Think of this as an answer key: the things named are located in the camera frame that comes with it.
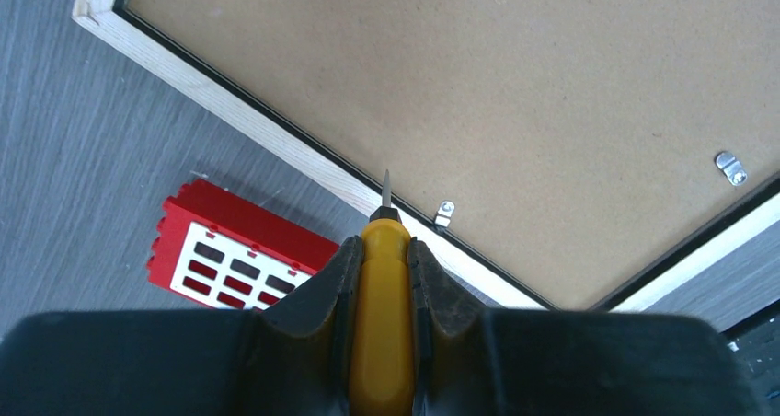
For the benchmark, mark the black picture frame with photo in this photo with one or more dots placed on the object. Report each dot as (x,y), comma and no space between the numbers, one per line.
(576,138)

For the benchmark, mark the orange handled screwdriver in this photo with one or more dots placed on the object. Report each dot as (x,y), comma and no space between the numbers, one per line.
(382,370)

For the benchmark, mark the red screw box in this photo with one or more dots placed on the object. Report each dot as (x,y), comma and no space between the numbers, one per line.
(222,251)

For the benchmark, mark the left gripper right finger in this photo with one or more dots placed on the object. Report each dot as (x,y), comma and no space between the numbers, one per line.
(481,360)

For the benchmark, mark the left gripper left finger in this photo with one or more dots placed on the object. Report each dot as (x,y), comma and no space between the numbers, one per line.
(291,359)

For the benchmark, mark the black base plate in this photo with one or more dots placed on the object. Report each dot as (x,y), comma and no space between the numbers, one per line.
(756,345)

